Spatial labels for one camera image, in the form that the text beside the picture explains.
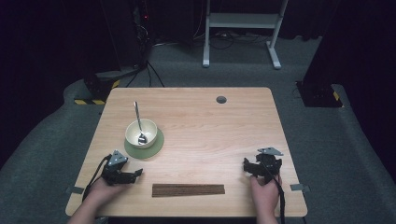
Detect brown wooden chopstick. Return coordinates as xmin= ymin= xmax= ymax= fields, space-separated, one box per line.
xmin=151 ymin=183 xmax=226 ymax=189
xmin=151 ymin=189 xmax=226 ymax=194
xmin=151 ymin=191 xmax=226 ymax=198
xmin=151 ymin=186 xmax=226 ymax=191

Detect metal spoon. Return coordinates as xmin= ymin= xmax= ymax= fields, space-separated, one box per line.
xmin=134 ymin=101 xmax=149 ymax=146

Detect person's right hand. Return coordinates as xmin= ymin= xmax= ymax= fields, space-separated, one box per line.
xmin=249 ymin=174 xmax=283 ymax=204

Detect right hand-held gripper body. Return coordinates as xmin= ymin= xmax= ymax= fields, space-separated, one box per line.
xmin=256 ymin=147 xmax=284 ymax=185

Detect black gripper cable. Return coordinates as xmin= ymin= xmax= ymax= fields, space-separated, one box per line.
xmin=81 ymin=154 xmax=112 ymax=203
xmin=262 ymin=160 xmax=287 ymax=224

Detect black stand with striped base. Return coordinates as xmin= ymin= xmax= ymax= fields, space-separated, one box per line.
xmin=73 ymin=0 xmax=121 ymax=106
xmin=294 ymin=0 xmax=346 ymax=109

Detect white metal stand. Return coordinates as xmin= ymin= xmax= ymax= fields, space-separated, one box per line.
xmin=202 ymin=0 xmax=290 ymax=70

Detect grey tape piece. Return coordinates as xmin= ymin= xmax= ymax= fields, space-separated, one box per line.
xmin=65 ymin=186 xmax=85 ymax=195
xmin=290 ymin=183 xmax=311 ymax=192

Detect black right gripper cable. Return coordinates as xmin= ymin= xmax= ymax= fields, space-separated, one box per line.
xmin=262 ymin=160 xmax=287 ymax=224

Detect black equipment tower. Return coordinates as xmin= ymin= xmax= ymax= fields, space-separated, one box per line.
xmin=132 ymin=0 xmax=154 ymax=69

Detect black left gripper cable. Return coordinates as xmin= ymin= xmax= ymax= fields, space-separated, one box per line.
xmin=81 ymin=154 xmax=112 ymax=203

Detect green round coaster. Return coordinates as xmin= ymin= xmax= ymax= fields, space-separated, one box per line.
xmin=123 ymin=128 xmax=165 ymax=161

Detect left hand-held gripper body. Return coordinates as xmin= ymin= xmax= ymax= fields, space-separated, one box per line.
xmin=101 ymin=149 xmax=129 ymax=187

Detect cream ceramic bowl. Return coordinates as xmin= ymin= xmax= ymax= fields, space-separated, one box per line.
xmin=124 ymin=118 xmax=159 ymax=149

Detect black floor cables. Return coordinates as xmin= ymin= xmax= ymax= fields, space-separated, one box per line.
xmin=124 ymin=29 xmax=272 ymax=89

